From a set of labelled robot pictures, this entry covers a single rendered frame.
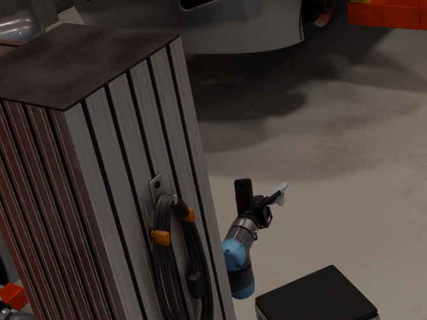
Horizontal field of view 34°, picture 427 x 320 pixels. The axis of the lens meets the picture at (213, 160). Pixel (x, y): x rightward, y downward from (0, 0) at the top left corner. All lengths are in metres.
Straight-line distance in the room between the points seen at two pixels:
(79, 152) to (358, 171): 3.57
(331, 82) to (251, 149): 1.07
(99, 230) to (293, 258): 2.84
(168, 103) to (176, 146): 0.07
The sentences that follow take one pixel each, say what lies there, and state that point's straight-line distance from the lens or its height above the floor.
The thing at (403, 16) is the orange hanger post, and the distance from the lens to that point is 4.99.
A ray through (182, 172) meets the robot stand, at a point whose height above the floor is 1.82.
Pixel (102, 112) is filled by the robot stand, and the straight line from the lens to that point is 0.95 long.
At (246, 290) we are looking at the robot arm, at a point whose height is 1.10.
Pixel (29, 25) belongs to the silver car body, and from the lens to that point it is 2.70.
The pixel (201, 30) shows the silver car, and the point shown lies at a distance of 4.20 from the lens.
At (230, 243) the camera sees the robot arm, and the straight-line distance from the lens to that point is 1.88.
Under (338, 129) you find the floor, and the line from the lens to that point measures 4.89.
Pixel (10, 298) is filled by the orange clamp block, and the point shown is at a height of 0.88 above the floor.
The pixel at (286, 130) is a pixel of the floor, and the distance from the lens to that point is 4.94.
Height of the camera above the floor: 2.39
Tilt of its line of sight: 30 degrees down
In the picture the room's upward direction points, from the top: 11 degrees counter-clockwise
